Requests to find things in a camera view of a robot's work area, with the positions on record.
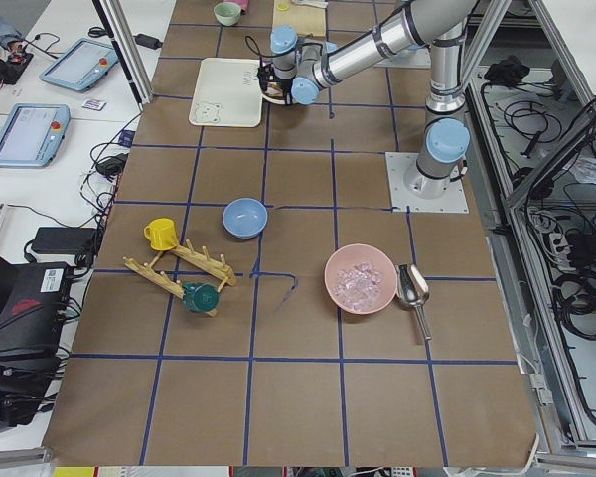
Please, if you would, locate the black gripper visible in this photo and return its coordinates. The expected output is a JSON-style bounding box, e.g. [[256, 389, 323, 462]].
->
[[257, 63, 294, 106]]

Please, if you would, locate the bread slice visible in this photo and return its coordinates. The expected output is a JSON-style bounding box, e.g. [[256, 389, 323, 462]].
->
[[265, 82, 285, 99]]

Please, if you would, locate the cream round plate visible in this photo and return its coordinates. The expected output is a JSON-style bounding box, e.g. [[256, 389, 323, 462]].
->
[[261, 82, 293, 105]]

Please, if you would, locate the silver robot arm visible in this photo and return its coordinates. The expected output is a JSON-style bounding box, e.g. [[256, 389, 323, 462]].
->
[[245, 1, 476, 200]]

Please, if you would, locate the cream bear serving tray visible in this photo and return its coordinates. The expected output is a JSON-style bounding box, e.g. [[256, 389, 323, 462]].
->
[[189, 58, 262, 128]]

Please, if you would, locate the wooden cutting board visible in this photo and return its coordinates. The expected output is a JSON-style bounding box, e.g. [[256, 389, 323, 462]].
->
[[272, 0, 327, 38]]

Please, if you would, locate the pink cloth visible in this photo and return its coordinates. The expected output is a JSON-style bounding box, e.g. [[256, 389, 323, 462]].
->
[[233, 0, 250, 14]]

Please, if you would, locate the light green bowl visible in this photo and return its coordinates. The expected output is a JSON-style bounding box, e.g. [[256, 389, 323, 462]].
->
[[214, 1, 241, 27]]

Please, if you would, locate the blue bowl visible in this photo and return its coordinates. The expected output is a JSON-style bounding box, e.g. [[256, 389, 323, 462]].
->
[[223, 198, 268, 239]]

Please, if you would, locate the yellow cup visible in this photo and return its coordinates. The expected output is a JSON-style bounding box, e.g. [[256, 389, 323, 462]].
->
[[143, 218, 179, 251]]

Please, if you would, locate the wooden dish rack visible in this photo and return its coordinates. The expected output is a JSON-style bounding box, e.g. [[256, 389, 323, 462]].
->
[[122, 238, 238, 318]]

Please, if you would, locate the upper teach pendant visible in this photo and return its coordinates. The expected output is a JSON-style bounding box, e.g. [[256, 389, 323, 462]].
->
[[39, 38, 118, 91]]

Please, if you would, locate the teach pendant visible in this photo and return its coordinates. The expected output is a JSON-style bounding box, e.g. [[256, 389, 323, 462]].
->
[[0, 103, 71, 168], [39, 38, 118, 91]]

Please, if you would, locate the pink bowl with ice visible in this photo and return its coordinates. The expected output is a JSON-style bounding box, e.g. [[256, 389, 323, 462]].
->
[[324, 243, 398, 315]]

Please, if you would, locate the dark green cup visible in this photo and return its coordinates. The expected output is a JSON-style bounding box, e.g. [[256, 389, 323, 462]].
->
[[182, 282, 220, 315]]

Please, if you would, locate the metal scoop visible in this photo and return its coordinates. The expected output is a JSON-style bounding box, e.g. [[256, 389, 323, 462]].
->
[[396, 264, 432, 341]]

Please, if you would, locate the black power adapter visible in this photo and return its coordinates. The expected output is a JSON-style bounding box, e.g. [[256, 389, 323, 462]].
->
[[23, 227, 96, 268]]

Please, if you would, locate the lower teach pendant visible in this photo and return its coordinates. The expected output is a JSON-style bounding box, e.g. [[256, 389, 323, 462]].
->
[[0, 103, 71, 168]]

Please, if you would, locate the black electronics box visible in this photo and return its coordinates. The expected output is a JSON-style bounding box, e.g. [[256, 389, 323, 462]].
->
[[0, 256, 74, 362]]

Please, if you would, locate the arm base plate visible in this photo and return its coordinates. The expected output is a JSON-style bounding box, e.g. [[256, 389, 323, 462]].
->
[[376, 48, 431, 70], [385, 152, 469, 214]]

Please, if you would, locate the aluminium frame post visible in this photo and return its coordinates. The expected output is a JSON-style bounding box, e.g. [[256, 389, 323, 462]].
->
[[92, 0, 154, 106]]

